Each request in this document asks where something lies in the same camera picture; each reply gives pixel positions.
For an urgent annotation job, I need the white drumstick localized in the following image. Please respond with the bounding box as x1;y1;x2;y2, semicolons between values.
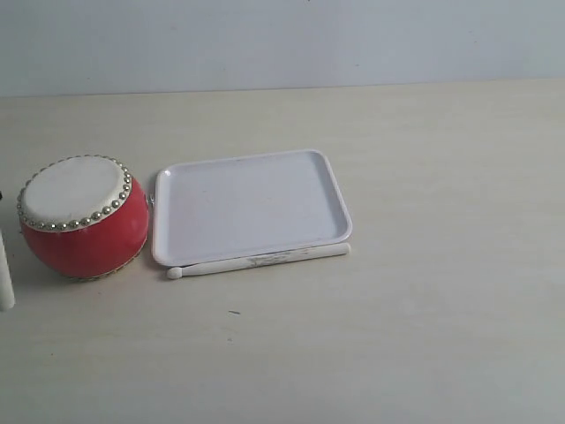
166;243;350;280
0;236;16;312

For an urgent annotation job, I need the small red drum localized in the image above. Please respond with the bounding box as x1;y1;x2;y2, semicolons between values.
17;155;149;279

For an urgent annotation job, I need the white plastic tray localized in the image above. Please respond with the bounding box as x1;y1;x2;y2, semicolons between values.
152;149;352;267

